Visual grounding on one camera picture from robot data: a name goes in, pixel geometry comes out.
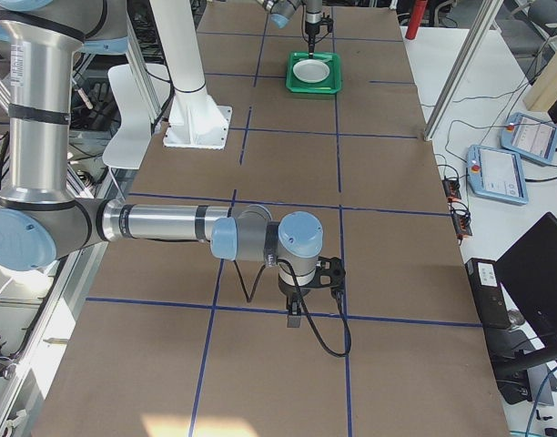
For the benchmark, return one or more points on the green plastic tray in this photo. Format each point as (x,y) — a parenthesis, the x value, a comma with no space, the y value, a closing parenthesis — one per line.
(330,86)

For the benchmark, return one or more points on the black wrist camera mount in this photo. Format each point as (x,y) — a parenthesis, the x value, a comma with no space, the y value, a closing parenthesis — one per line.
(329,273)

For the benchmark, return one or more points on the black computer box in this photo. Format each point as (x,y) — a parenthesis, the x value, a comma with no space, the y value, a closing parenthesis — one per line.
(487,294)

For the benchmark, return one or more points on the orange connector box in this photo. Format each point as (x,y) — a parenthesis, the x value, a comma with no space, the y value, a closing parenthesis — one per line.
(451,188)
(461,224)

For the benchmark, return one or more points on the white round plate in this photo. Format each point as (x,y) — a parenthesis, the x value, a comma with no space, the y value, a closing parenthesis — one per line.
(311,71)

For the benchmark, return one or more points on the black monitor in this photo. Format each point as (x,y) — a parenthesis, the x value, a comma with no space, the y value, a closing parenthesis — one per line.
(528,272)

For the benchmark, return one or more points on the white plastic chair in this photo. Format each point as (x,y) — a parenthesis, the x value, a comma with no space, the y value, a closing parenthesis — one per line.
(129,145)

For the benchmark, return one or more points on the far blue teach pendant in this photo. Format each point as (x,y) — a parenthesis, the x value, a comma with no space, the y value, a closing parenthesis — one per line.
(530,137)

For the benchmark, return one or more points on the wooden board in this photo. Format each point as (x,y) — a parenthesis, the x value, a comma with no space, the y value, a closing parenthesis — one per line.
(543,93)

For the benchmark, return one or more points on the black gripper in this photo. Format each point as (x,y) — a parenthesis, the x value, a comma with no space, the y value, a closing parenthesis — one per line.
(310,27)
(289,289)

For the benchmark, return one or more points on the near blue teach pendant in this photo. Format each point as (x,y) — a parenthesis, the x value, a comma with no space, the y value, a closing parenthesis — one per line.
(496,174)

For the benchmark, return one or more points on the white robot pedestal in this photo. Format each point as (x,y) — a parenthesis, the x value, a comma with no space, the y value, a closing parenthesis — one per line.
(195,119)

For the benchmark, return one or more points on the red cylinder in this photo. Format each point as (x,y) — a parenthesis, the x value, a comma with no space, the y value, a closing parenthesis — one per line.
(417,13)

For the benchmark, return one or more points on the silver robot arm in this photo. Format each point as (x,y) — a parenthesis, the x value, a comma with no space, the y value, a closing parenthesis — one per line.
(40,221)
(281,11)

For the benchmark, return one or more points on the aluminium frame post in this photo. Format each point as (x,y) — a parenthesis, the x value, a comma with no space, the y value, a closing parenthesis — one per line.
(471,45)

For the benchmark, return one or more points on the blue teach pendant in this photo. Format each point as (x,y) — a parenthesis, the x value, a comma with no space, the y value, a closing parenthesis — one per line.
(530,137)
(496,174)

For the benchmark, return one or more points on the lower orange connector box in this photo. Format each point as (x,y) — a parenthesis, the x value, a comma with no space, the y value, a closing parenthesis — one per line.
(461,224)

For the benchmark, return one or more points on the upper orange connector box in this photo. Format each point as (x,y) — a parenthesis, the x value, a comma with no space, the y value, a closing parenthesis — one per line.
(451,188)

